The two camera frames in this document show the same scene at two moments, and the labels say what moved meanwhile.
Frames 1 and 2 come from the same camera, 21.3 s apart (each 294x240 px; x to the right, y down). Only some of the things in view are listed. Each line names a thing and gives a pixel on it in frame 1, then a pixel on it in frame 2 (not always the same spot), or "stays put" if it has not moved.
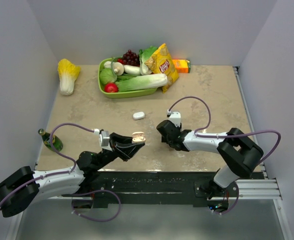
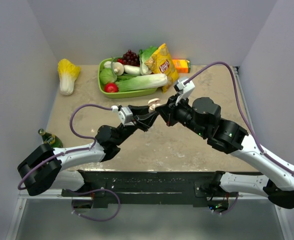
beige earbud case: x=138 y=137 -> x=152 y=103
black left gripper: x=123 y=153 -> x=144 y=119
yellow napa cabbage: x=68 y=72 stays put
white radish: x=132 y=70 stays put
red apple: x=111 y=87 stays put
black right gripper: x=179 y=128 -> x=168 y=110
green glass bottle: x=56 y=142 stays put
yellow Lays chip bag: x=160 y=61 stays put
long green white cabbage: x=142 y=82 stays put
